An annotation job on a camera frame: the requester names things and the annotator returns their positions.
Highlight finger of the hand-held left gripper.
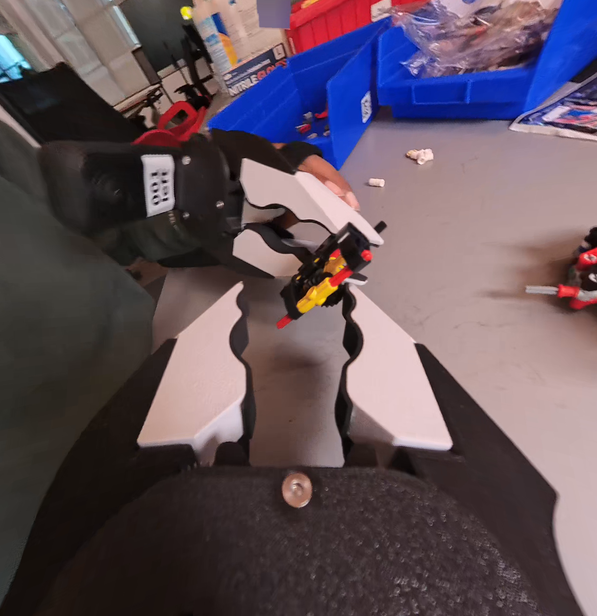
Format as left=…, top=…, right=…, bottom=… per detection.
left=240, top=158, right=385, bottom=247
left=232, top=224, right=328, bottom=279

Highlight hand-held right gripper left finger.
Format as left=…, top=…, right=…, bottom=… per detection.
left=137, top=281, right=257, bottom=466

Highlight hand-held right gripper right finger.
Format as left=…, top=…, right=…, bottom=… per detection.
left=334, top=284, right=453, bottom=466

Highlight black yellow lego wing assembly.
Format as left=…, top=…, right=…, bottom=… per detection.
left=276, top=221, right=388, bottom=330

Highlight scattered red white lego pieces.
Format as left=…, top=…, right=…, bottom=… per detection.
left=296, top=110, right=330, bottom=140

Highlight lego car chassis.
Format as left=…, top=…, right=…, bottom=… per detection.
left=525, top=226, right=597, bottom=311

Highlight clear bags of lego parts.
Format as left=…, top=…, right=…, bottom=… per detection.
left=392, top=0, right=564, bottom=79

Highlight lego instruction booklet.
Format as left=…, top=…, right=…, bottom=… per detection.
left=509, top=65, right=597, bottom=144

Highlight red plastic cart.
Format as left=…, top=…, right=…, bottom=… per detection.
left=132, top=101, right=208, bottom=146

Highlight blue plastic storage bin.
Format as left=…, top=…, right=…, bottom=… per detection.
left=376, top=0, right=597, bottom=121
left=207, top=18, right=392, bottom=170

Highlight blue white cardboard box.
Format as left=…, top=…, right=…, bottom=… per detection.
left=223, top=43, right=290, bottom=97

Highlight white bottle blue label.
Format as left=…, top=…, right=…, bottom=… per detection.
left=192, top=0, right=239, bottom=92

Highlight black angled panel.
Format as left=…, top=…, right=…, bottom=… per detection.
left=0, top=62, right=140, bottom=145

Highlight red plastic storage bin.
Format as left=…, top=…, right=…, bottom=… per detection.
left=285, top=0, right=427, bottom=55

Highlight black tv screen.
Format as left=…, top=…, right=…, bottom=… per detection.
left=120, top=0, right=195, bottom=73

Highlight person's green sweatshirt torso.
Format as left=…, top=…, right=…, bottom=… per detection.
left=0, top=113, right=157, bottom=616

